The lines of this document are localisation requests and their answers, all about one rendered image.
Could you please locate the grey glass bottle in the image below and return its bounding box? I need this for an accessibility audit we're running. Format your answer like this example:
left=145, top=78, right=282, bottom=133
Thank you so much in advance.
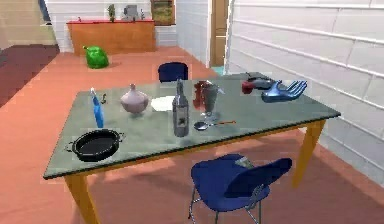
left=171, top=78, right=190, bottom=138

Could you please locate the grey glass cup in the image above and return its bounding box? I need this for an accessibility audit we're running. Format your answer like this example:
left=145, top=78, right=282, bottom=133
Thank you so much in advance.
left=201, top=83, right=225, bottom=118

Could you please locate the white plate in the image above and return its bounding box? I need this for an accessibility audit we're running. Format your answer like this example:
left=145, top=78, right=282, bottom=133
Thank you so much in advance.
left=150, top=95, right=176, bottom=113

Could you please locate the blue chair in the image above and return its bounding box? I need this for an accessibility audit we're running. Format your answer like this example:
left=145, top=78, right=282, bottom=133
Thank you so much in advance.
left=157, top=61, right=190, bottom=84
left=187, top=153, right=294, bottom=224

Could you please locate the grey-green top wooden table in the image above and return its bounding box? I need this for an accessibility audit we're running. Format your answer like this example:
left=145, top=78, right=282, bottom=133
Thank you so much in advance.
left=42, top=71, right=342, bottom=224

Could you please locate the pale pink round vase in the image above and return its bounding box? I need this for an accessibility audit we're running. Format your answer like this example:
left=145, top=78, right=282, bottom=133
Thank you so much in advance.
left=120, top=83, right=150, bottom=116

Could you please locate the red apple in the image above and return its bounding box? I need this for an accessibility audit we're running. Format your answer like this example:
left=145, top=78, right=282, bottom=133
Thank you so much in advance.
left=241, top=80, right=255, bottom=95

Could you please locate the folded paper on chair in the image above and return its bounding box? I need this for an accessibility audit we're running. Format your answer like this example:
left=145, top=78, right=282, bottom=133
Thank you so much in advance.
left=234, top=156, right=256, bottom=170

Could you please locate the dark grey flat object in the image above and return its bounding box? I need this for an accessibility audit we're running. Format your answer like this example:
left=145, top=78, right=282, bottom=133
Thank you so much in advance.
left=245, top=71, right=276, bottom=90

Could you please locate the wooden room door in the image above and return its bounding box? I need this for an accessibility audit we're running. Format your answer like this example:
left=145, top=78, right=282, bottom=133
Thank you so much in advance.
left=209, top=0, right=230, bottom=68

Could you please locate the blue spray bottle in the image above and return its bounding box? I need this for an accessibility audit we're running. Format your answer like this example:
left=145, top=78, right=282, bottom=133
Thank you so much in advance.
left=89, top=87, right=105, bottom=129

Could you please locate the framed picture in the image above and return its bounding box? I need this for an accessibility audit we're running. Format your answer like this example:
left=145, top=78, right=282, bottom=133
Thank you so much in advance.
left=150, top=0, right=176, bottom=27

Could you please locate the green bag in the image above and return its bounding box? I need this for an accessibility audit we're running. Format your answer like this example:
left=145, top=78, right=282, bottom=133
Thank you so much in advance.
left=82, top=45, right=110, bottom=70

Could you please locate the orange counter with red top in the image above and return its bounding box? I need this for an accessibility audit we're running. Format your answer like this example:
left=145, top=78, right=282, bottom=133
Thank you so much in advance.
left=66, top=19, right=157, bottom=57

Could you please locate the grey appliance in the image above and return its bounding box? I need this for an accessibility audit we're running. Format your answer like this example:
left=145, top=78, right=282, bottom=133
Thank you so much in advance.
left=122, top=4, right=140, bottom=22

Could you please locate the small green house plant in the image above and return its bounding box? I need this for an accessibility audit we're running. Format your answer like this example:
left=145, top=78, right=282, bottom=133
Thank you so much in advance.
left=106, top=3, right=117, bottom=23

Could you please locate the metal spoon with red handle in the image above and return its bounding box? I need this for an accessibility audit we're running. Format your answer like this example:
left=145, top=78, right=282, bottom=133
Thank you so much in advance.
left=193, top=120, right=237, bottom=131

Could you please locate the black pan with handles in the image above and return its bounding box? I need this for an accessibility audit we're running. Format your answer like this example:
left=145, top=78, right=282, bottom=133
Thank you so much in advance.
left=64, top=128, right=127, bottom=163

